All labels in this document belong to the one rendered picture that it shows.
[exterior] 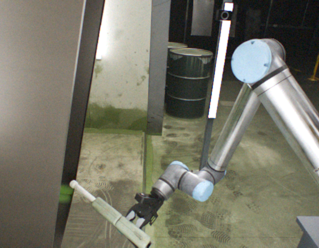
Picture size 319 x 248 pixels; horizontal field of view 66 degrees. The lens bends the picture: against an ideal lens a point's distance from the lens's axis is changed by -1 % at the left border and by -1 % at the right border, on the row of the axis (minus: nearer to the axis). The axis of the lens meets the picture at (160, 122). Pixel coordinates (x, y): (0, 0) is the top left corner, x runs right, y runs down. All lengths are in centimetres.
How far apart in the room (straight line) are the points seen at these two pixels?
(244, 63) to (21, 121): 58
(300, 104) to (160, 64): 205
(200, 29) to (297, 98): 681
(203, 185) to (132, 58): 188
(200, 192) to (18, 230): 65
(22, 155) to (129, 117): 235
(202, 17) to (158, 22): 497
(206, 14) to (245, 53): 683
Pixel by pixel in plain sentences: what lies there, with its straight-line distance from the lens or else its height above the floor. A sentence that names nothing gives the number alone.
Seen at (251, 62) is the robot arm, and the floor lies 124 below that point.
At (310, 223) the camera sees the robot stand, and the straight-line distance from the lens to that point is 119.
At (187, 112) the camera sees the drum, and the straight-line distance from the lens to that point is 339.
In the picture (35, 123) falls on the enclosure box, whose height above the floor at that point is 115.
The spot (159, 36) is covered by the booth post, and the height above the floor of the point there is 112.
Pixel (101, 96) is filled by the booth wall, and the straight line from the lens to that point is 282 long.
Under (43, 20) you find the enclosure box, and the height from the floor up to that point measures 134.
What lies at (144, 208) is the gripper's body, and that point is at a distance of 106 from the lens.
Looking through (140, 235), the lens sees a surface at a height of 64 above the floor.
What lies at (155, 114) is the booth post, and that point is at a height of 27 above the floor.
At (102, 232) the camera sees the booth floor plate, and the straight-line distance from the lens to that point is 179.
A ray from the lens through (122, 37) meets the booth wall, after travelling 265.
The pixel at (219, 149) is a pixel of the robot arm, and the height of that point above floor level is 85.
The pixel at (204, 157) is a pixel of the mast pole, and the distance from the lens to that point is 220.
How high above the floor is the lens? 136
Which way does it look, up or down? 24 degrees down
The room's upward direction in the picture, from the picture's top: 4 degrees clockwise
